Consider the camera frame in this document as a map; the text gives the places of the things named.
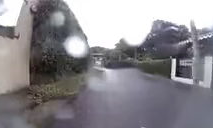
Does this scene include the grey asphalt road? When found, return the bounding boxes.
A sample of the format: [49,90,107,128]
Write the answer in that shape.
[0,66,213,128]

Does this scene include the green hedge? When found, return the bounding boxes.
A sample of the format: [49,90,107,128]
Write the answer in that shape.
[135,58,172,78]

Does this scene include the grass verge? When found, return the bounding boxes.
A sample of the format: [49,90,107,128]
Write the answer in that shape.
[27,71,90,103]

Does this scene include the tall dark green trees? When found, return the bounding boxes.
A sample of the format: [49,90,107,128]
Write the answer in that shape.
[29,0,92,85]

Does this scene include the white gate with pillars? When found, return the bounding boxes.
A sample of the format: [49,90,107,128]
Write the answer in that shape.
[169,54,213,90]

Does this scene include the pale utility pole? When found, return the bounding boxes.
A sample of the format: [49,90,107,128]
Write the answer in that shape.
[189,19,201,85]

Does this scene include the pale concrete wall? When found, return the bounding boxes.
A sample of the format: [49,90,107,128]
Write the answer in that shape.
[0,0,36,98]

